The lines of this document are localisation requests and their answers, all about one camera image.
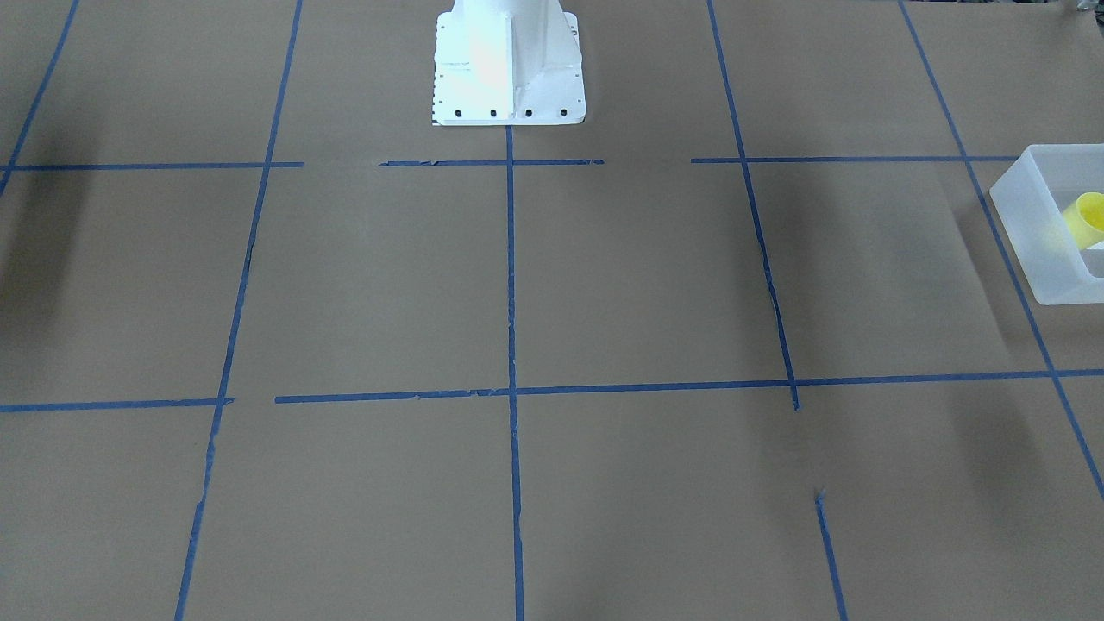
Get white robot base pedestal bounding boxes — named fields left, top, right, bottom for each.
left=431, top=1, right=587, bottom=127

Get translucent white plastic box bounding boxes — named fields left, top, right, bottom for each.
left=990, top=144, right=1103, bottom=305

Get yellow plastic cup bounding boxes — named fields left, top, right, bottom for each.
left=1062, top=191, right=1104, bottom=251

